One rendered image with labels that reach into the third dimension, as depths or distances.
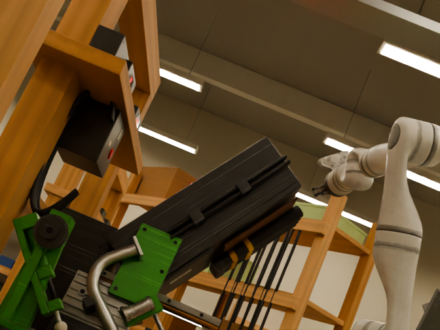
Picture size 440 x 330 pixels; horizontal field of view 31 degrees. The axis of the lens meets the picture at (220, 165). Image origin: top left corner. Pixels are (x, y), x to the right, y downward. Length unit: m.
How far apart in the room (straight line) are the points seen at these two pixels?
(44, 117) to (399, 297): 0.90
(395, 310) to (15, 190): 0.88
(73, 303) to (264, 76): 7.76
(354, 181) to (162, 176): 4.29
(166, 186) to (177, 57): 3.82
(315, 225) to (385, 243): 3.06
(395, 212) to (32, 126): 0.85
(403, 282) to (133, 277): 0.73
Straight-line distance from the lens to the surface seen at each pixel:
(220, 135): 11.53
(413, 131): 1.66
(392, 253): 1.63
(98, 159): 2.05
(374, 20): 4.76
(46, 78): 1.95
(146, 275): 2.05
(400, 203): 1.64
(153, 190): 6.18
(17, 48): 1.56
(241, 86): 9.56
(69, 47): 1.87
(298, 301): 4.58
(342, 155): 2.15
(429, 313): 0.92
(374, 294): 11.37
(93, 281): 2.00
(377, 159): 1.83
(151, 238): 2.09
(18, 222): 1.81
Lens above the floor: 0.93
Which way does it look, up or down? 15 degrees up
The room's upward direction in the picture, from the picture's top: 24 degrees clockwise
